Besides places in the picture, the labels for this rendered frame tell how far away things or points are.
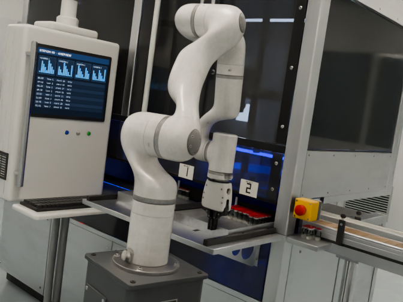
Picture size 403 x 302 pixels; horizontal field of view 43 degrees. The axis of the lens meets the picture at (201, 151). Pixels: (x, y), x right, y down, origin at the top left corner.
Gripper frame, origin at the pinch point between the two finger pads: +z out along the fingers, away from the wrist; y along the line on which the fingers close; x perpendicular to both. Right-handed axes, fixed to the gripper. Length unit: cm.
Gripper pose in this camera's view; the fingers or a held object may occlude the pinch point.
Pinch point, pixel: (212, 223)
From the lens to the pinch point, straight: 176.6
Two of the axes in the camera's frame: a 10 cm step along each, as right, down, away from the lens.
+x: -6.5, -0.2, -7.6
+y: -7.4, -1.7, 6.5
